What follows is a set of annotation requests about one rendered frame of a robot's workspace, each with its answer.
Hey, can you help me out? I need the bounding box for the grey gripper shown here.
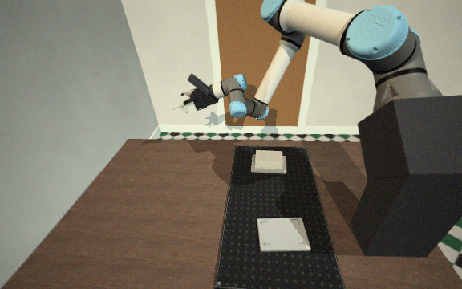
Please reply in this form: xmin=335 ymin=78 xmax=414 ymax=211
xmin=172 ymin=84 xmax=219 ymax=112

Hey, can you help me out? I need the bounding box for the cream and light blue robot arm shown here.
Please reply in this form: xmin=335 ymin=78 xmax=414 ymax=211
xmin=212 ymin=0 xmax=442 ymax=120

